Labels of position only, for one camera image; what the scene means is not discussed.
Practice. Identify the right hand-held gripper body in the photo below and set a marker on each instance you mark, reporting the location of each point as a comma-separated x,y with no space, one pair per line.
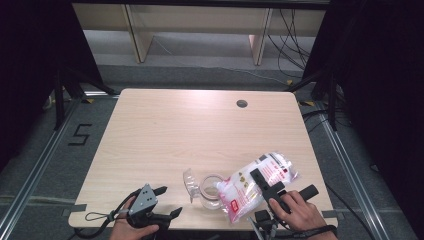
275,191

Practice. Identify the light wooden desk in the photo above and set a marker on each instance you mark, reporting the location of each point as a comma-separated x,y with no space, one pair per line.
143,40

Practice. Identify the black metal stand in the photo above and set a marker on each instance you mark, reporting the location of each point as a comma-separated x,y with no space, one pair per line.
331,100
59,100

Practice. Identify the yellow black tape piece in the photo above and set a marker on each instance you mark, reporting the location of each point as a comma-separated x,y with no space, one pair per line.
307,103
88,100
289,82

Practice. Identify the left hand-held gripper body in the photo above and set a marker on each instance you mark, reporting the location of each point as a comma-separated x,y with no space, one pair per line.
143,200

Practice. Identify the person's right hand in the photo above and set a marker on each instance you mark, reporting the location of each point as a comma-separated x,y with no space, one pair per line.
300,215

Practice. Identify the clear jar with beige rim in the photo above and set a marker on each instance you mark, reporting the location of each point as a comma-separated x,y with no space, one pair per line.
202,188

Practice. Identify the black curtain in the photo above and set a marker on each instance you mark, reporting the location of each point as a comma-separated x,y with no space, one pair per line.
383,83
26,66

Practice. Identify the person's left hand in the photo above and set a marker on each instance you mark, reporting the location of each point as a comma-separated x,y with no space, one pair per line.
121,231

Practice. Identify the metal floor rail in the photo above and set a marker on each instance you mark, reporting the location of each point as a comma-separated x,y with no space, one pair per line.
35,173
348,173

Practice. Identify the grey tape strip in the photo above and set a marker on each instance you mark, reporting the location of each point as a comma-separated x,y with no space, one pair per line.
333,214
75,209

